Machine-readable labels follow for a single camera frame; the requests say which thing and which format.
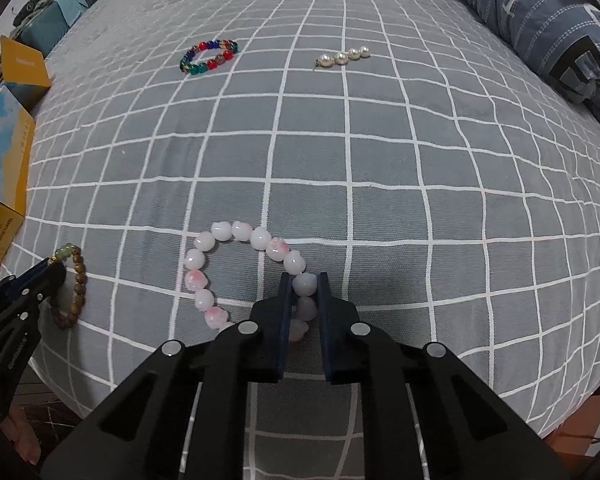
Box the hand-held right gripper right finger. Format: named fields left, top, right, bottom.
left=316, top=272, right=561, bottom=480

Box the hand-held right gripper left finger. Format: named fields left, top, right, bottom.
left=40, top=272, right=294, bottom=480

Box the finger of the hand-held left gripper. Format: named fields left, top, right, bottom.
left=0, top=263, right=69, bottom=347
left=0, top=258, right=57, bottom=307

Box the wooden bead bracelet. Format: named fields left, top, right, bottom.
left=49, top=243, right=87, bottom=331

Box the pink bead bracelet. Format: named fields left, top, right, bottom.
left=180, top=220, right=321, bottom=345

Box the blue and yellow cardboard box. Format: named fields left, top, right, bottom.
left=0, top=35, right=54, bottom=286

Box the person's left hand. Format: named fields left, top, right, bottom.
left=0, top=404, right=42, bottom=467

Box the teal cloth bag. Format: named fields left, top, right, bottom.
left=17, top=0, right=94, bottom=57

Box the folded blue-grey printed quilt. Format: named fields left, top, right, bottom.
left=415, top=0, right=600, bottom=142

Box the multicolour glass bead bracelet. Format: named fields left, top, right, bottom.
left=178, top=38, right=241, bottom=79

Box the white pearl string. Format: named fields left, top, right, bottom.
left=313, top=46, right=372, bottom=69

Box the wooden bed frame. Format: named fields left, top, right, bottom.
left=530, top=375, right=600, bottom=461

